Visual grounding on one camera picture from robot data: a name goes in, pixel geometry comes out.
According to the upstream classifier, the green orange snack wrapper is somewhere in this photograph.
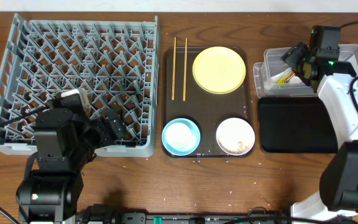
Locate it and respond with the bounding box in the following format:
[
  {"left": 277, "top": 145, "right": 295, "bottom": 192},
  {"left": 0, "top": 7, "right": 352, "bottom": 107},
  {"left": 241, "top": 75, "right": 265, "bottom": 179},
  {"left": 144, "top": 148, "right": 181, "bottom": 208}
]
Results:
[{"left": 276, "top": 71, "right": 295, "bottom": 84}]

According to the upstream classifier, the pink white bowl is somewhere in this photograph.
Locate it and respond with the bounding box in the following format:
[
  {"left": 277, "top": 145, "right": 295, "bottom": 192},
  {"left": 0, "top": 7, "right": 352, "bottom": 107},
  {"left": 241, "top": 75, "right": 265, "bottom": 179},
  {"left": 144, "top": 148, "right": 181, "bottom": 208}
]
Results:
[{"left": 216, "top": 118, "right": 255, "bottom": 156}]

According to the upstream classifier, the white cup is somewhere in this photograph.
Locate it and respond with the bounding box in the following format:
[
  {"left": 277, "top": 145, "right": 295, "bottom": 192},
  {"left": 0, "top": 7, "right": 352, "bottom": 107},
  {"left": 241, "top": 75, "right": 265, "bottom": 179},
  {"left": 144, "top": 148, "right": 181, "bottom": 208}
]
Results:
[{"left": 165, "top": 123, "right": 196, "bottom": 150}]

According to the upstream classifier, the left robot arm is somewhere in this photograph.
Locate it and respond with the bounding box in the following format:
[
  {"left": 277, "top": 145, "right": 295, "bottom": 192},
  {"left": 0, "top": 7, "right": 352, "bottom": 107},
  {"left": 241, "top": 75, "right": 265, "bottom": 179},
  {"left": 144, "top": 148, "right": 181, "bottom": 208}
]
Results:
[{"left": 16, "top": 105, "right": 126, "bottom": 223}]

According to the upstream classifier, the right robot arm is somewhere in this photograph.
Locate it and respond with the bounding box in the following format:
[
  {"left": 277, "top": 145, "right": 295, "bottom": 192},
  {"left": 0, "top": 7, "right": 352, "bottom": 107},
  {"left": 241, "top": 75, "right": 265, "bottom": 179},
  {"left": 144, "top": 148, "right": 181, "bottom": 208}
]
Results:
[{"left": 281, "top": 26, "right": 358, "bottom": 223}]

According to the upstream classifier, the black waste tray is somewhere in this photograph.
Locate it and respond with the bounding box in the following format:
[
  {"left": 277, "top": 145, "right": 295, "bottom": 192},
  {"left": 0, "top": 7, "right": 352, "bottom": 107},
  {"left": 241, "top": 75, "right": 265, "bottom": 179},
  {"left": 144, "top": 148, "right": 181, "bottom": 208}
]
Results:
[{"left": 258, "top": 97, "right": 338, "bottom": 153}]

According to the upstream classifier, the grey dishwasher rack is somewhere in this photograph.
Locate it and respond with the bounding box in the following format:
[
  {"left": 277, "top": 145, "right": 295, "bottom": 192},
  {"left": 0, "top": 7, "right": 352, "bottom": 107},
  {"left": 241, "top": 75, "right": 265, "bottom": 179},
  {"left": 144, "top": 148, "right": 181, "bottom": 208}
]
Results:
[{"left": 0, "top": 15, "right": 161, "bottom": 157}]

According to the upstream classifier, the clear plastic bin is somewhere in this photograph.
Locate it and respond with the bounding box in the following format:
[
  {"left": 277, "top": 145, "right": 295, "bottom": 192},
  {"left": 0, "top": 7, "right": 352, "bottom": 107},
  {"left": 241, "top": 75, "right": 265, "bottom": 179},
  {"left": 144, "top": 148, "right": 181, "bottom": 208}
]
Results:
[{"left": 253, "top": 44, "right": 358, "bottom": 98}]

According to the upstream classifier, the crumpled white tissue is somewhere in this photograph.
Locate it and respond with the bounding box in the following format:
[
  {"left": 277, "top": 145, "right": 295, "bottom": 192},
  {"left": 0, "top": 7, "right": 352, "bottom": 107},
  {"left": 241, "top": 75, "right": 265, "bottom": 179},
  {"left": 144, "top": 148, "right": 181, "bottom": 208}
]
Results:
[{"left": 264, "top": 71, "right": 302, "bottom": 90}]

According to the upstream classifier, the light blue bowl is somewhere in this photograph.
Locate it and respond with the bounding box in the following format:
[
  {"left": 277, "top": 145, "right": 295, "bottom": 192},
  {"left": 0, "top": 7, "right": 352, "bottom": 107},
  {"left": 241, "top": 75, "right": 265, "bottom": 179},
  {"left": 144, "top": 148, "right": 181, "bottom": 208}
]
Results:
[{"left": 162, "top": 118, "right": 201, "bottom": 156}]

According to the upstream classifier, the yellow plate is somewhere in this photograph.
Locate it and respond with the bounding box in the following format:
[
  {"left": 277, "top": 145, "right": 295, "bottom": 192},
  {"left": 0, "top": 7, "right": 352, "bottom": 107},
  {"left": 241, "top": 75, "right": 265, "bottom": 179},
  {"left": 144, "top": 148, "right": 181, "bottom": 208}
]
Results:
[{"left": 192, "top": 47, "right": 246, "bottom": 95}]

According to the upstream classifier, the left wooden chopstick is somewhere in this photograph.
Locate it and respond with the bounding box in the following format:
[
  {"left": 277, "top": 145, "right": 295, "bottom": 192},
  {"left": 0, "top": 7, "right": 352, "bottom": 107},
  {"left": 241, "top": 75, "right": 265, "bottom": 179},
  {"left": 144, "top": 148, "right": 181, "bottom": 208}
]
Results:
[{"left": 171, "top": 36, "right": 177, "bottom": 101}]

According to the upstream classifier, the dark brown serving tray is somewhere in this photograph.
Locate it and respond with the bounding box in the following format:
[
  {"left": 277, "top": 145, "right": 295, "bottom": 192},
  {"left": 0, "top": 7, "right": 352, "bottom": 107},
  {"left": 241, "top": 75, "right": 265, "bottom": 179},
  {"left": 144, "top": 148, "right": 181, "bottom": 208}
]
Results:
[{"left": 162, "top": 47, "right": 253, "bottom": 159}]

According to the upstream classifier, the black rail bar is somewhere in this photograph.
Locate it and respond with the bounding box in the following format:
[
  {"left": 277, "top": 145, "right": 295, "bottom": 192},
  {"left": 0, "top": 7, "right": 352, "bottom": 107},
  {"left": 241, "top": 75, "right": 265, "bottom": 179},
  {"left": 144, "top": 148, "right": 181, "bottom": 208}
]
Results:
[{"left": 73, "top": 203, "right": 351, "bottom": 224}]

